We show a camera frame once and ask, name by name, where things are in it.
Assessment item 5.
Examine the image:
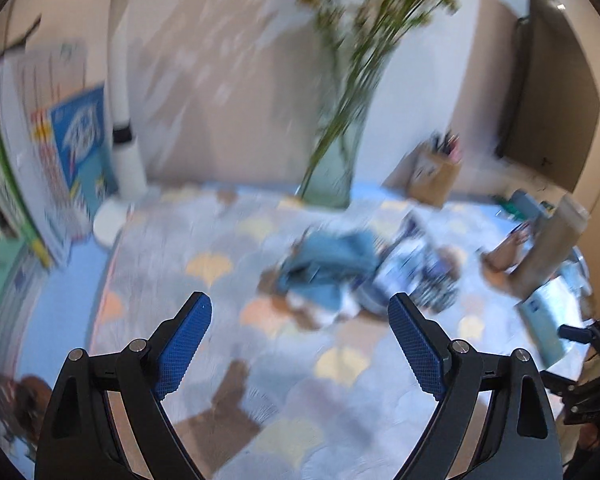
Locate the small brown bag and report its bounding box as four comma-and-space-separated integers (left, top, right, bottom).
480, 232, 531, 273

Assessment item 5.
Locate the fan patterned table mat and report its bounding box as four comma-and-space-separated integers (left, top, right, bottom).
87, 185, 586, 480

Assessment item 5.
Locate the row of books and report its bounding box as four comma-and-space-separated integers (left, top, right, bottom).
0, 40, 118, 268

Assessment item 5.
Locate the white fluffy plush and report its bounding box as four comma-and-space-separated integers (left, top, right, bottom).
285, 290, 366, 331

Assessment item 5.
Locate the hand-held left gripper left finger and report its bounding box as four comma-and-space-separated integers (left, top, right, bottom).
34, 291, 213, 480

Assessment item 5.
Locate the black monitor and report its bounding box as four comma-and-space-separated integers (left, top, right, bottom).
495, 0, 600, 193

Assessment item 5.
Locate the dark wooden round coaster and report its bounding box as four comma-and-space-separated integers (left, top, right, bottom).
0, 365, 53, 448

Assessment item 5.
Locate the white desk lamp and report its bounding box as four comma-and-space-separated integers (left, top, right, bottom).
92, 0, 148, 248

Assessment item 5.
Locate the bunch of pens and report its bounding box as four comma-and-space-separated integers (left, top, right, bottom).
430, 130, 463, 163

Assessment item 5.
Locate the teal cloth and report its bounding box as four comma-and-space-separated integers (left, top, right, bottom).
277, 230, 381, 311

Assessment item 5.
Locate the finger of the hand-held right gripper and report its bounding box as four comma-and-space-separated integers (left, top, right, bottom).
557, 324, 598, 345
540, 369, 583, 402

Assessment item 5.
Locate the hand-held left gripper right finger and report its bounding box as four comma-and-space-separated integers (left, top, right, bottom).
387, 294, 565, 480

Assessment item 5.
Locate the light blue tissue pack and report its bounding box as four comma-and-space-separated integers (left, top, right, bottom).
517, 275, 588, 366

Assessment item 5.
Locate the wooden pen holder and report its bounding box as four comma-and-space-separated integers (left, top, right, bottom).
407, 142, 463, 208

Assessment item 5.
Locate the glass vase with green stems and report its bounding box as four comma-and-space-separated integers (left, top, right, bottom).
280, 0, 468, 196

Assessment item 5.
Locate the teal fabric item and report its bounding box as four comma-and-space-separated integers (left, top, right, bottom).
497, 189, 556, 223

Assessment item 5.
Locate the checkered scrunchie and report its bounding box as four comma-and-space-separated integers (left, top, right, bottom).
415, 255, 463, 311

